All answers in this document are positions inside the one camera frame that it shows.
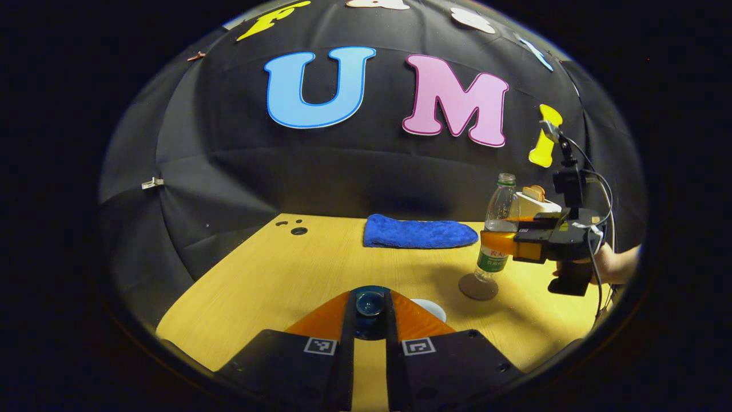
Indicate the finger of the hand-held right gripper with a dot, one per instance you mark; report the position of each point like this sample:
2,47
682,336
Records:
543,222
529,236

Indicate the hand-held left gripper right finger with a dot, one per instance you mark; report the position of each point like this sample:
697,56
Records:
394,372

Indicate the blue towel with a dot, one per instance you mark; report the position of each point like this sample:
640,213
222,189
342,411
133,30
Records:
417,233

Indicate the silver metal clip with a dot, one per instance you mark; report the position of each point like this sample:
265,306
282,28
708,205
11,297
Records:
152,183

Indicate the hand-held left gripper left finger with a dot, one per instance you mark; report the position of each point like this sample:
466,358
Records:
345,372

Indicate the round brown coaster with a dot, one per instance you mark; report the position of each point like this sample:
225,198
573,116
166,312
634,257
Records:
477,289

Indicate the white toaster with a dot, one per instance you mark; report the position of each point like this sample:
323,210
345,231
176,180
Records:
543,207

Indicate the toast slice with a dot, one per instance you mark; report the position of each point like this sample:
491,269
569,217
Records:
539,190
529,194

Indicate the red clip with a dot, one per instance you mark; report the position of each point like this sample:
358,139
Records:
196,56

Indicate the white teacup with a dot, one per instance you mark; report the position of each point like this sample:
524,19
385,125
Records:
432,310

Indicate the clear plastic water bottle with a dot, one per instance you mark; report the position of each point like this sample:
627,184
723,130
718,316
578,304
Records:
502,209

